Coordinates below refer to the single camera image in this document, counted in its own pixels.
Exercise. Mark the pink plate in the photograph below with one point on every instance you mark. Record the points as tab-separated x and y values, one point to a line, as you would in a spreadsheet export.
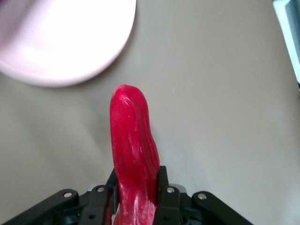
65	42

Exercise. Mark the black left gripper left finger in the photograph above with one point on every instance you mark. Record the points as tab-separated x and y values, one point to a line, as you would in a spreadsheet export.
98	201

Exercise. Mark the brown table cloth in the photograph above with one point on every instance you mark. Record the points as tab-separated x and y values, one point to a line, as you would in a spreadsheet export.
222	129

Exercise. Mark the red chili pepper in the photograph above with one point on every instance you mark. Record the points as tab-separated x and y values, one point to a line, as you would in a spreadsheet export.
133	145

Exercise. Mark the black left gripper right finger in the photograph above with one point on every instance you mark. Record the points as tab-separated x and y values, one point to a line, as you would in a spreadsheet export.
168	201

